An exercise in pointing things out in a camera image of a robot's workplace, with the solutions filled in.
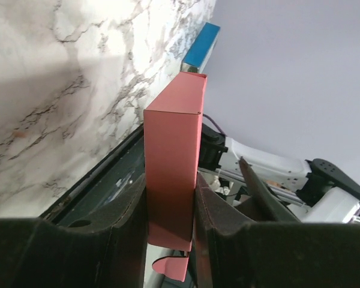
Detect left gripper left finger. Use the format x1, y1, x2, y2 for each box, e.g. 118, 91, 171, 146
0, 176, 148, 287

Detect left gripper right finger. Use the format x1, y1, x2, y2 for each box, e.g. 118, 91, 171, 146
194, 175, 360, 287

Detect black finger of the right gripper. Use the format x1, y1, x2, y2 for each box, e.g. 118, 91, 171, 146
239, 157, 300, 223

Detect pink paper box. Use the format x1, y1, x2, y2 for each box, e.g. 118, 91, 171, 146
143, 72, 207, 281

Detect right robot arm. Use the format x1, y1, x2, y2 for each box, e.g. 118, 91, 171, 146
199, 124, 360, 224

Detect teal card package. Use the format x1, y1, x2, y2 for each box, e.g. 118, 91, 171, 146
181, 22, 220, 73

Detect aluminium frame rail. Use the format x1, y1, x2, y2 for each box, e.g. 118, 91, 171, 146
214, 169, 305, 206

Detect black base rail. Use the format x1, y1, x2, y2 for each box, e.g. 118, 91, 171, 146
40, 125, 145, 226

